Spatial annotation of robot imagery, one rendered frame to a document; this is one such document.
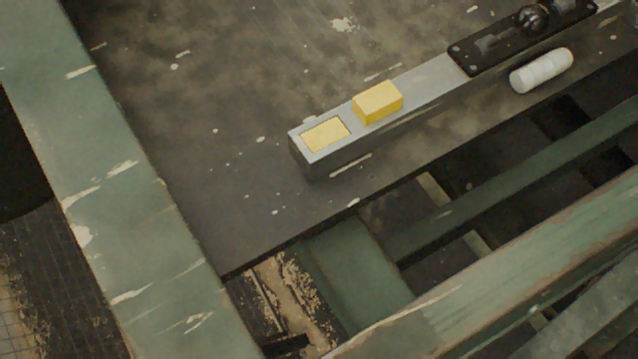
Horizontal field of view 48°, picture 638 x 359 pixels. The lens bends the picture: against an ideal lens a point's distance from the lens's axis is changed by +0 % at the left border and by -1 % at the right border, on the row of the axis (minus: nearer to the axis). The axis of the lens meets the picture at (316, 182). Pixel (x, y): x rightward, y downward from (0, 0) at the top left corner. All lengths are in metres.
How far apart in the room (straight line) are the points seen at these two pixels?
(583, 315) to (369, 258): 0.86
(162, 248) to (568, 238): 0.40
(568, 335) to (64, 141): 1.17
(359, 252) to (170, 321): 0.26
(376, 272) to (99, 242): 0.30
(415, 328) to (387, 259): 0.14
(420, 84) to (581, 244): 0.26
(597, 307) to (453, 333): 0.91
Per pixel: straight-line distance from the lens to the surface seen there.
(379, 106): 0.82
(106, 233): 0.72
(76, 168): 0.77
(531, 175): 0.93
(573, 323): 1.63
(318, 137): 0.82
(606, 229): 0.80
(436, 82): 0.87
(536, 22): 0.79
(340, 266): 0.82
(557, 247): 0.77
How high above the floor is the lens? 2.23
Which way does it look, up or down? 46 degrees down
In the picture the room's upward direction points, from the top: 95 degrees counter-clockwise
